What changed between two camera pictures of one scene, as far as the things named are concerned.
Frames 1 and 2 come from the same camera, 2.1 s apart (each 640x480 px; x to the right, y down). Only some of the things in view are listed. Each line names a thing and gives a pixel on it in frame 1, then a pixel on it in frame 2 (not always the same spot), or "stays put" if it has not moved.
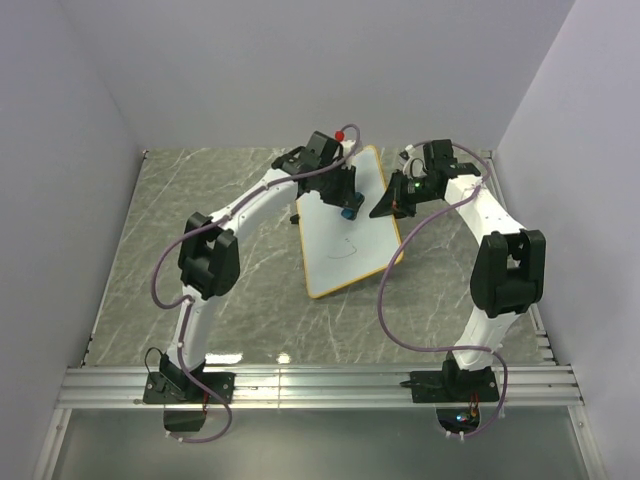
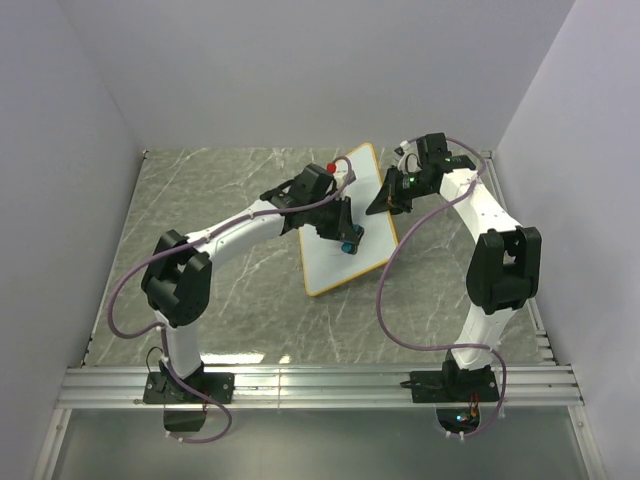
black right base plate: (452, 384) stays put
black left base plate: (176, 388) stays put
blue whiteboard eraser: (351, 213) -> (348, 247)
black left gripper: (347, 191) -> (342, 228)
